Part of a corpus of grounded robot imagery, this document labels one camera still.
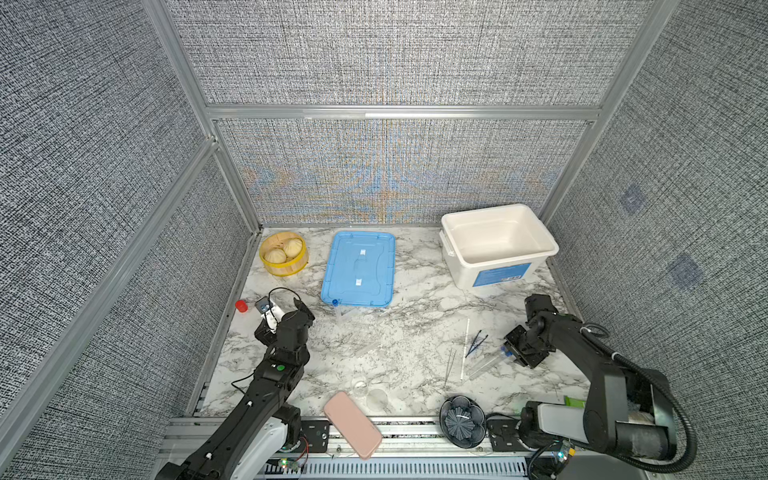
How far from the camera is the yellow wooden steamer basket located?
3.44 ft

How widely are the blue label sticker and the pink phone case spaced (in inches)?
21.0

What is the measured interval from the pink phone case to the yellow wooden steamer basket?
18.0 inches

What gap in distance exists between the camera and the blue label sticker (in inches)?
37.3
